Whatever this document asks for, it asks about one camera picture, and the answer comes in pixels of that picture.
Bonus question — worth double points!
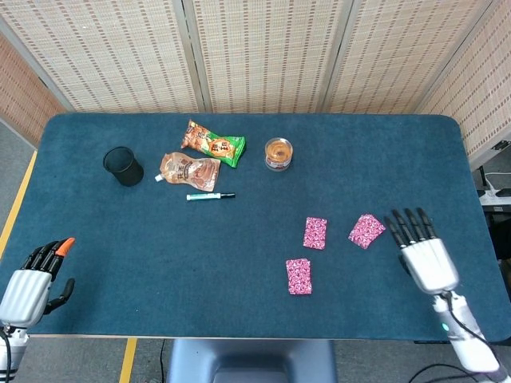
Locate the black box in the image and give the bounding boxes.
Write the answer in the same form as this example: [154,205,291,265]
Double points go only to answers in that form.
[489,205,511,260]

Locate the orange woven screen panel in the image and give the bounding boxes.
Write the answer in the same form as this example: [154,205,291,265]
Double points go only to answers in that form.
[0,31,67,147]

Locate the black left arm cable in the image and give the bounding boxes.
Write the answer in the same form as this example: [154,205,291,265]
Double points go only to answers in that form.
[0,329,13,383]

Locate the brown spout sauce pouch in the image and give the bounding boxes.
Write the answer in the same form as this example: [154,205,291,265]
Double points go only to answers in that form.
[154,152,222,192]

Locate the green white marker pen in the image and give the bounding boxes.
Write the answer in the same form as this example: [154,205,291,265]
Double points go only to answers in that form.
[185,191,236,202]

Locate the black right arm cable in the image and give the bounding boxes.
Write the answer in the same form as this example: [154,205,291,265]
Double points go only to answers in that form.
[445,292,490,348]

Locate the green orange snack bag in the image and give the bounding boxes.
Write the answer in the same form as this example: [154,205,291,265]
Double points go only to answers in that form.
[180,119,247,170]

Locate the white power cable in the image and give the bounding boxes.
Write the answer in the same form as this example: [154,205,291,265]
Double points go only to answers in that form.
[482,171,511,192]

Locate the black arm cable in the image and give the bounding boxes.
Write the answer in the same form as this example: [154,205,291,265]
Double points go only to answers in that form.
[445,292,490,348]
[0,329,13,383]

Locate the black mesh pen cup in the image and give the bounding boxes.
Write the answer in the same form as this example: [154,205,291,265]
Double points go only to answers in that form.
[102,146,145,188]

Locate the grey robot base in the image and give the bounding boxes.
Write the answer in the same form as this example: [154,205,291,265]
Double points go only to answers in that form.
[166,338,339,383]

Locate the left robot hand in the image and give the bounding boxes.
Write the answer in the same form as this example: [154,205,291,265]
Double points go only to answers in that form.
[0,237,76,328]

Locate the pink patterned card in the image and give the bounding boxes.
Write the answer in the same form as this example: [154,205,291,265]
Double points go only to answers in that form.
[284,258,313,296]
[347,213,387,251]
[302,216,328,251]

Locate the beige woven screen panel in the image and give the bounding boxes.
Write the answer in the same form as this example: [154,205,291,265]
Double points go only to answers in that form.
[183,0,355,115]
[414,0,511,171]
[323,0,496,115]
[0,0,204,114]

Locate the black floor cable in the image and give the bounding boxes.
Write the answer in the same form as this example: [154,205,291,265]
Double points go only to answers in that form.
[407,361,468,383]

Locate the yellow floor tape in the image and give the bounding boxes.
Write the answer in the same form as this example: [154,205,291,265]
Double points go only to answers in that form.
[0,149,138,383]

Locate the clear jar orange contents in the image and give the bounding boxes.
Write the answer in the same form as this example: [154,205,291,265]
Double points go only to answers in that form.
[263,136,295,173]

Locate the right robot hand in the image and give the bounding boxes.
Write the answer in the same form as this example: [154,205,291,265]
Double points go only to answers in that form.
[383,207,460,294]

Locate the white power strip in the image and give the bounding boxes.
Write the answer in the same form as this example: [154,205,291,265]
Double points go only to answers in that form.
[477,187,511,207]

